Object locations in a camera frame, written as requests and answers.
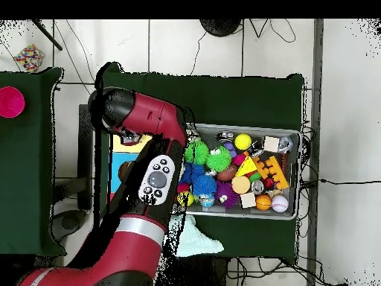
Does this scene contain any black round stand base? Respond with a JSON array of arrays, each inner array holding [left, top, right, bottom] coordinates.
[[199, 19, 242, 36]]

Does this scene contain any multicoloured patterned object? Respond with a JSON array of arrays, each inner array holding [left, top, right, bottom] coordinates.
[[13, 43, 45, 73]]

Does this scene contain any black rod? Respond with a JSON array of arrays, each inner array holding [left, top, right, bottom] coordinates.
[[31, 19, 63, 51]]

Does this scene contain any blue spiky ball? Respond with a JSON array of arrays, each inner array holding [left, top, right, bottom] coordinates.
[[191, 174, 219, 199]]

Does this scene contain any orange toy building block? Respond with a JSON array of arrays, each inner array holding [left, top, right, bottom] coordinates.
[[255, 156, 291, 191]]

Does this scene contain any clear mesh bin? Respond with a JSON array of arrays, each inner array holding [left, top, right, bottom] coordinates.
[[178, 121, 301, 220]]

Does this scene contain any wooden box with three holes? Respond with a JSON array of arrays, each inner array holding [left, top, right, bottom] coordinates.
[[109, 133, 153, 194]]

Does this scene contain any pink cup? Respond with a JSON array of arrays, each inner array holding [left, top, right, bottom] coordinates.
[[0, 86, 26, 119]]

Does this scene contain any white polka dot cloth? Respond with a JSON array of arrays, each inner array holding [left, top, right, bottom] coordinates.
[[121, 134, 144, 146]]

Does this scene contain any yellow toy cheese wedge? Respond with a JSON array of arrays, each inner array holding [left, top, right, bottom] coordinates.
[[237, 156, 260, 177]]

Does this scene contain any mint green cloth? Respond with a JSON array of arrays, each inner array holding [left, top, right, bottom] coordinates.
[[175, 214, 225, 259]]

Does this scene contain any white baseball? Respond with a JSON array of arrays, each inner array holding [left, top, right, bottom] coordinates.
[[270, 194, 290, 214]]

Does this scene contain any small orange basketball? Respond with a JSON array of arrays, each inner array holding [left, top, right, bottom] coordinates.
[[255, 194, 273, 211]]

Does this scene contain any plain wooden cube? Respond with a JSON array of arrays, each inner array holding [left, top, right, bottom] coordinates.
[[264, 136, 281, 153]]

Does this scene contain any dark green tablecloth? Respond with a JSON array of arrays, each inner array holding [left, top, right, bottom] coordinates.
[[0, 67, 63, 257], [95, 62, 306, 258]]

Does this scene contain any yellow tennis ball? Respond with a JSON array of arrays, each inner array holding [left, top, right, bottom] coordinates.
[[234, 133, 252, 150]]

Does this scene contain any black chair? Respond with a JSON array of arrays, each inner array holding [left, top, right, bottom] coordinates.
[[52, 104, 95, 239]]

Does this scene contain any purple spiky ball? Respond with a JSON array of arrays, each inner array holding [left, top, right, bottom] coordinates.
[[217, 181, 239, 209]]

